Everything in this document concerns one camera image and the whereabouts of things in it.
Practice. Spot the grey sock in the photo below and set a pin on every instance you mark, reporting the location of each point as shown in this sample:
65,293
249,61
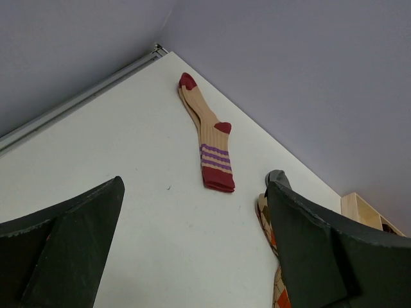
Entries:
278,176

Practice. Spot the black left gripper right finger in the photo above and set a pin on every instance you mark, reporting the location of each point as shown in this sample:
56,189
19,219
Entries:
329,260

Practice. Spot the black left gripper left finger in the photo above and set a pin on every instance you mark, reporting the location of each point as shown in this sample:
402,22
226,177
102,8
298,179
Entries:
55,257

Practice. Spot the tan sock with purple stripes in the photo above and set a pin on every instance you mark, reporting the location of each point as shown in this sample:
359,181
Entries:
213,137

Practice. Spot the tan orange argyle sock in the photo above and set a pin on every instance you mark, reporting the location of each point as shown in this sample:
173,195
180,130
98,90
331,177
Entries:
280,294

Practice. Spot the wooden compartment tray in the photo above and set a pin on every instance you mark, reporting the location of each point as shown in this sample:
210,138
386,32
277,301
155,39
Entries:
356,208

